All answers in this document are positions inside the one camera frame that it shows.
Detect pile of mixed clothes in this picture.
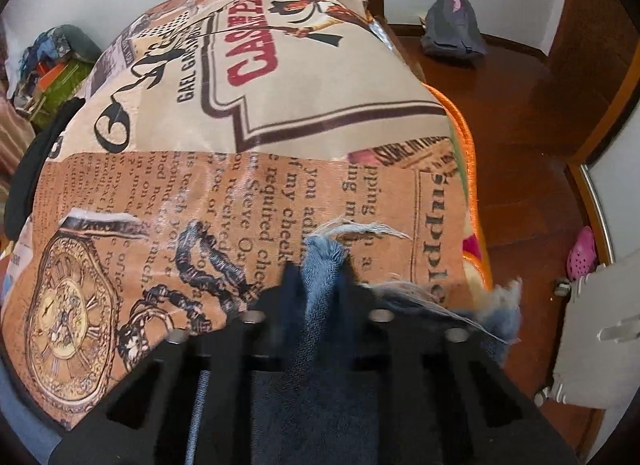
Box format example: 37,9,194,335
12,25,103,110

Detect newspaper printed blanket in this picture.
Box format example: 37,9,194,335
0,0,493,433

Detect pink clog shoe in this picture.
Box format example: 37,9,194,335
566,226,597,280

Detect blue denim pants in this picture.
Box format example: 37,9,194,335
0,217,523,465

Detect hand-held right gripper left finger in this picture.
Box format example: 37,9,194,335
50,264,307,465

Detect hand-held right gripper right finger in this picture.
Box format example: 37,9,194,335
339,272,590,465

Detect grey cloth bag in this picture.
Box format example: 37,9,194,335
420,0,488,62

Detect green bag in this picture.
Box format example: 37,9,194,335
30,60,96,128

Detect black cloth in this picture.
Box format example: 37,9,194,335
5,97,86,241

